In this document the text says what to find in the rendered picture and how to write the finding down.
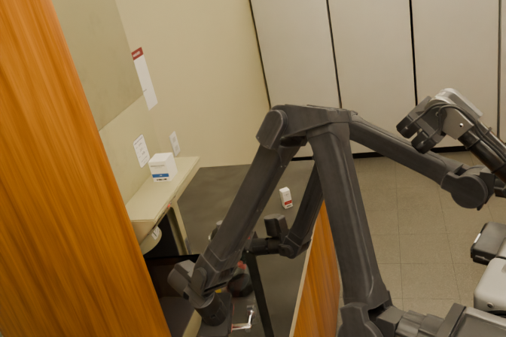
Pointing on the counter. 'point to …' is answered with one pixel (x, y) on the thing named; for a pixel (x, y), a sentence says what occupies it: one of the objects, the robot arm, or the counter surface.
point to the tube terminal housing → (126, 119)
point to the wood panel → (59, 188)
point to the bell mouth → (152, 241)
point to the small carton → (163, 167)
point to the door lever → (245, 323)
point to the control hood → (156, 198)
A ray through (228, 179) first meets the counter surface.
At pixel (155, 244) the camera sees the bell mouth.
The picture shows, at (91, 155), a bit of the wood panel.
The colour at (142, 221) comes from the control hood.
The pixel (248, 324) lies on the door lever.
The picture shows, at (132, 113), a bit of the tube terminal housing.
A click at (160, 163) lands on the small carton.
